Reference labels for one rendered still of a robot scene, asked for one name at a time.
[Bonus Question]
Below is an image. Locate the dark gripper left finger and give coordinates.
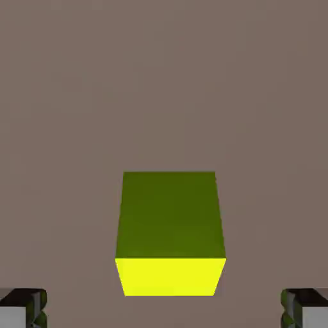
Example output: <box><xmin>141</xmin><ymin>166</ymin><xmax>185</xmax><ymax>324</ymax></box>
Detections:
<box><xmin>0</xmin><ymin>288</ymin><xmax>48</xmax><ymax>328</ymax></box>

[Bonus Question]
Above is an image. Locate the small yellow cube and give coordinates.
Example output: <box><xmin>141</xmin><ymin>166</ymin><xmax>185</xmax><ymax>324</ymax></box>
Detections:
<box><xmin>114</xmin><ymin>170</ymin><xmax>227</xmax><ymax>297</ymax></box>

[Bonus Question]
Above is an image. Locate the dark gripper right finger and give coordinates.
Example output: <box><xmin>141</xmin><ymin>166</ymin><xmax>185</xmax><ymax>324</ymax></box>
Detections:
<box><xmin>280</xmin><ymin>288</ymin><xmax>328</xmax><ymax>328</ymax></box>

